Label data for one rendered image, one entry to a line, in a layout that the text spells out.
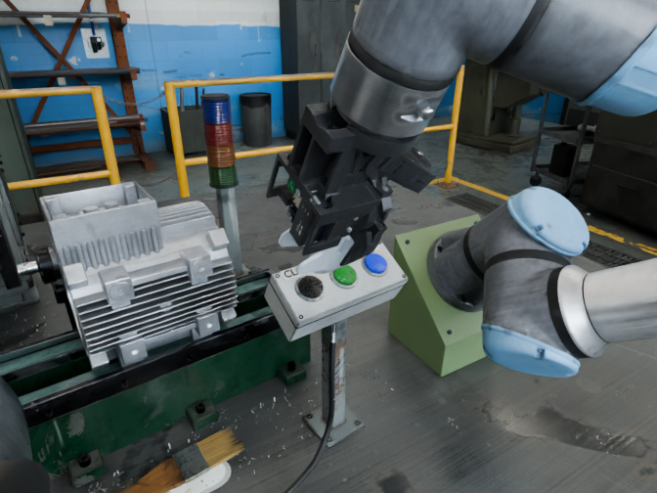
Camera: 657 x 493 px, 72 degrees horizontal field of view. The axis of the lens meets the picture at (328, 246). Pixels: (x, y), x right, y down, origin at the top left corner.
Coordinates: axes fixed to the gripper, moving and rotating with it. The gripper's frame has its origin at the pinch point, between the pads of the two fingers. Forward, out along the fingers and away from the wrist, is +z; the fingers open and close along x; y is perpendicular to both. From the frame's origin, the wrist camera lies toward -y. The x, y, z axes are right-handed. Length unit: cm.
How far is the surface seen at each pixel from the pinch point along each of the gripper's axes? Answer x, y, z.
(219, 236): -14.8, 4.3, 12.0
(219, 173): -44, -10, 31
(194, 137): -360, -148, 311
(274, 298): -1.4, 3.5, 8.2
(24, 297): -45, 30, 60
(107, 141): -199, -23, 158
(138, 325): -9.2, 16.9, 18.7
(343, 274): 0.1, -4.6, 4.9
